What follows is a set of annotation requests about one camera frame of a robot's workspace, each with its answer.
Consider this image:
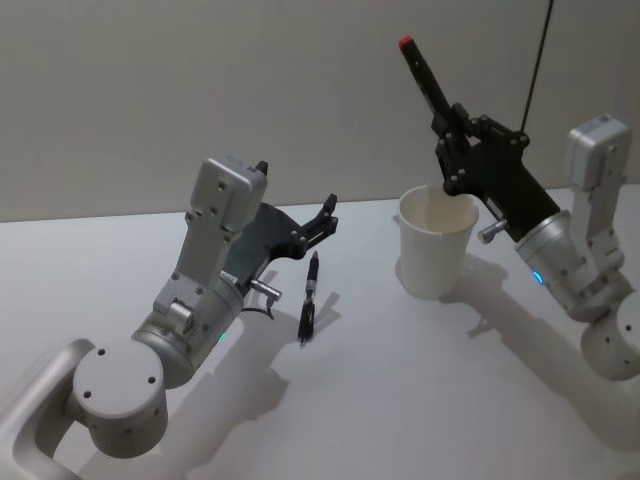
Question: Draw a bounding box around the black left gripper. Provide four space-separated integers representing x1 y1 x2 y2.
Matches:
222 194 342 296

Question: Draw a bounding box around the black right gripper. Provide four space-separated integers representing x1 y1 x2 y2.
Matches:
430 101 561 243

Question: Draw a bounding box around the black pen with red cap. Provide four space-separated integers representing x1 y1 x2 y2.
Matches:
397 35 469 137

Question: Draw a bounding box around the black pen with silver band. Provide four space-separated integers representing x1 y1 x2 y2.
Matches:
298 251 323 346

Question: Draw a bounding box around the white paper cup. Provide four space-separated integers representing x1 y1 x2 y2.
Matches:
397 184 480 301

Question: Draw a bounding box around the right gripper cable silver plug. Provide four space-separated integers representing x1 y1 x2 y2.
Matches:
477 202 507 245

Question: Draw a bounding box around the gripper cable silver plug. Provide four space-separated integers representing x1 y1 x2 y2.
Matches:
238 272 284 320
477 202 507 245

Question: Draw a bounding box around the left gripper cable silver plug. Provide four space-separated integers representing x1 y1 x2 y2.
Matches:
238 272 284 320

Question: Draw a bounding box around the thin dark hanging cable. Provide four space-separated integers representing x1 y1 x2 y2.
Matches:
518 0 554 137

